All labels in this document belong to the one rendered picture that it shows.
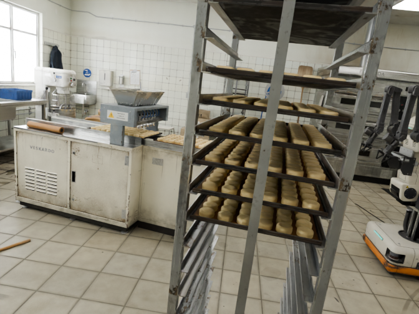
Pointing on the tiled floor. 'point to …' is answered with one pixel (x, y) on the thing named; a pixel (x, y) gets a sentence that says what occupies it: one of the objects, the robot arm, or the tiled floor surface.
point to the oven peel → (304, 74)
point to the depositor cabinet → (78, 177)
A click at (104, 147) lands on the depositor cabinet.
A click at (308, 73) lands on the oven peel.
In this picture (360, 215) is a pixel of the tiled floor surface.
